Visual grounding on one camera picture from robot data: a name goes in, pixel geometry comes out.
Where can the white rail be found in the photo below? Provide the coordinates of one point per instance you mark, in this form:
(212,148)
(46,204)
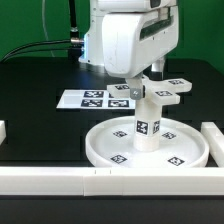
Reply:
(215,139)
(2,131)
(110,181)

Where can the white round table top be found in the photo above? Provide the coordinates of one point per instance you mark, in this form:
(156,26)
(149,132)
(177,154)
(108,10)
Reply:
(110,144)

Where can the white front rail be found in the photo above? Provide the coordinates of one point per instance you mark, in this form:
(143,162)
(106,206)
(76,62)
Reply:
(110,181)

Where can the black vertical cable connector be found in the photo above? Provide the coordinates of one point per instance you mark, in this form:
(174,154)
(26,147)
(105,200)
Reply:
(74,33)

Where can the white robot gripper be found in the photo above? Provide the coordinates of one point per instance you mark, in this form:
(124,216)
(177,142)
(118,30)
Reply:
(133,41)

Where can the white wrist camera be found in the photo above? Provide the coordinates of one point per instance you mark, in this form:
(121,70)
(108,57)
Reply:
(134,5)

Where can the white left rail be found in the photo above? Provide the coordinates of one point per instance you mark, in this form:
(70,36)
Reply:
(2,131)

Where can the white marker plate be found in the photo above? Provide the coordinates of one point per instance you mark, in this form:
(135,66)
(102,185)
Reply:
(92,99)

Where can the white right rail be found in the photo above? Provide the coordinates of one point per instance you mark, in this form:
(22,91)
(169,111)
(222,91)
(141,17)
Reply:
(215,139)

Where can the white cross-shaped table base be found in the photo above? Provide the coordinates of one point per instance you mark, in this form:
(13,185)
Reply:
(165,92)

